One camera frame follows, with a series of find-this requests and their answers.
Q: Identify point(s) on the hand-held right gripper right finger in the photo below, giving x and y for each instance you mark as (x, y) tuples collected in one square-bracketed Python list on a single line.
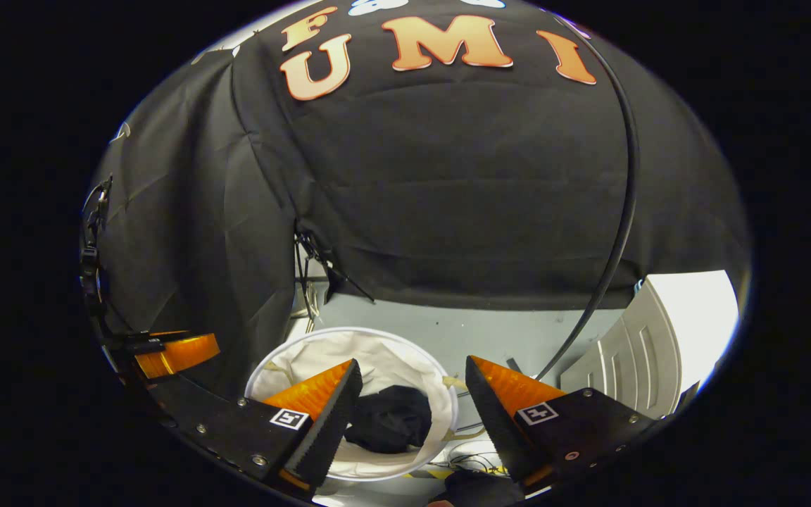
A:
[(500, 436)]

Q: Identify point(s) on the black backdrop cloth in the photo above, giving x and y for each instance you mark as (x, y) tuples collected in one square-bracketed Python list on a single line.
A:
[(448, 176)]

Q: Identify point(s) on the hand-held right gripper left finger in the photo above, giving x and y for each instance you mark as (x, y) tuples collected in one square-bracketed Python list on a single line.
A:
[(321, 443)]

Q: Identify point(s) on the white laundry hamper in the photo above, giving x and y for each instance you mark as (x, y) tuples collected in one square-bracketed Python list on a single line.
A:
[(391, 359)]

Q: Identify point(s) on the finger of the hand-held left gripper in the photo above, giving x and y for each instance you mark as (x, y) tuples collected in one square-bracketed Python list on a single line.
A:
[(180, 354)]

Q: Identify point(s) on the black knit sweater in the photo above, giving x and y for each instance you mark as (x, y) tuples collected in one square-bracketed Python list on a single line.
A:
[(391, 419)]

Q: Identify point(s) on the black clothes rack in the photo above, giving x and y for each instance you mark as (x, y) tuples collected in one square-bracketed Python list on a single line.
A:
[(634, 183)]

